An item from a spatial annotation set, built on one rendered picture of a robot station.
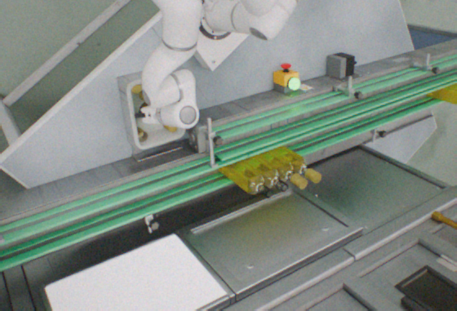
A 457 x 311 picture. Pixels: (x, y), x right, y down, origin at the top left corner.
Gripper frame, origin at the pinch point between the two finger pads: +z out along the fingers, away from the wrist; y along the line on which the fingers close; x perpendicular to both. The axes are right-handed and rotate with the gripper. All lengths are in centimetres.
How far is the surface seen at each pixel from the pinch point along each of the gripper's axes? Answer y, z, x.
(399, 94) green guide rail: 105, -10, -15
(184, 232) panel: -0.9, -10.8, -38.2
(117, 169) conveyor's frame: -13.3, 3.6, -16.3
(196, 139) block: 12.3, -3.8, -12.4
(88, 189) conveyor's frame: -24.4, -2.4, -18.4
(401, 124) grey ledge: 118, 1, -32
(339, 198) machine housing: 55, -21, -43
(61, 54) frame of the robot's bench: -12, 56, 23
